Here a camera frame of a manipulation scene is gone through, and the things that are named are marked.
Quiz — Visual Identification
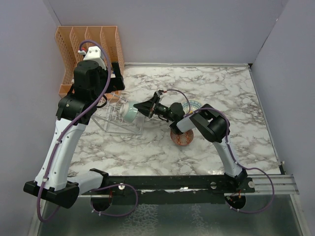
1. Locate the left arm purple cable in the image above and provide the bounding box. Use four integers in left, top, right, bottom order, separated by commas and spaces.
36, 40, 138, 223

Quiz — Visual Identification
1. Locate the red and blue patterned bowl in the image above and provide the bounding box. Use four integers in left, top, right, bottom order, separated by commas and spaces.
170, 130, 194, 146

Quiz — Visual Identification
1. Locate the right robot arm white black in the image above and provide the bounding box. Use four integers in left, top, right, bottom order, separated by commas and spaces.
133, 90, 248, 192

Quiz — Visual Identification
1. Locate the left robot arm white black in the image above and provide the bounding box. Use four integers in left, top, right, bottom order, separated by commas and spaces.
23, 60, 125, 208

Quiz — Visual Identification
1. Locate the white wire dish rack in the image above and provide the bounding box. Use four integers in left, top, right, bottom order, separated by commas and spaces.
92, 92, 145, 135

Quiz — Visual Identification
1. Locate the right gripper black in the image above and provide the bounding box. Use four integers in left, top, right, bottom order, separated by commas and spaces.
133, 96, 175, 122

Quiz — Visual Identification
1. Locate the yellow teal patterned bowl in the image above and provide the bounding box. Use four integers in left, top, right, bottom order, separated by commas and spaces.
182, 100, 202, 115

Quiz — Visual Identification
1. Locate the orange plastic file organizer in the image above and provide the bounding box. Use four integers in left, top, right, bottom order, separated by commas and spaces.
55, 26, 125, 98

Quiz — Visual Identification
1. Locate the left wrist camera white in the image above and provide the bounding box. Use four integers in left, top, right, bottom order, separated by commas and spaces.
78, 46, 107, 70

